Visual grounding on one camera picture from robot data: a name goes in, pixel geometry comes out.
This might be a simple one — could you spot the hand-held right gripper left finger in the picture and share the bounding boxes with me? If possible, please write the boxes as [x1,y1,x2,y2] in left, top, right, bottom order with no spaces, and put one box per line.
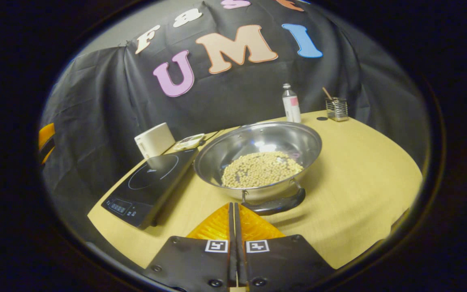
[144,203,237,289]

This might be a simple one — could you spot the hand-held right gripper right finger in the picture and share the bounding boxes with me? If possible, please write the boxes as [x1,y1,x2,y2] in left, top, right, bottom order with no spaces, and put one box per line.
[234,203,336,289]

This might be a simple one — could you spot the black induction cooktop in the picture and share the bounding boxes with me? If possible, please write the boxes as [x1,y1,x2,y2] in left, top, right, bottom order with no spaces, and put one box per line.
[101,148,199,230]

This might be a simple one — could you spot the steel pot with black handles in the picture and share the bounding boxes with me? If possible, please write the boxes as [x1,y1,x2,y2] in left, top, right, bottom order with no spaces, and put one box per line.
[193,121,322,215]

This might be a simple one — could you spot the pile of soybeans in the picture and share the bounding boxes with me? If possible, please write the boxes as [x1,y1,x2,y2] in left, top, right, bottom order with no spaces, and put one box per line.
[221,151,305,188]

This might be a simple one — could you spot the white box appliance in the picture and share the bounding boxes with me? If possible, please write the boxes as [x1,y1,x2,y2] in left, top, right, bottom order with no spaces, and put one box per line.
[134,122,176,159]

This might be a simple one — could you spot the white divided dish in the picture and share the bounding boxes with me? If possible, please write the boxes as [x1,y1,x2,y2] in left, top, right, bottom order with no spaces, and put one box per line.
[174,133,206,151]

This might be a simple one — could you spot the clear plastic bottle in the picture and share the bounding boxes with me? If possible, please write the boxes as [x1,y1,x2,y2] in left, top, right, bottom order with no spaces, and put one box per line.
[282,84,302,123]

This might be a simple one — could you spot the wire mesh holder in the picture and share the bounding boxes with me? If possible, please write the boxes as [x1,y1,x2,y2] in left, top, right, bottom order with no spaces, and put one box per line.
[326,97,349,122]

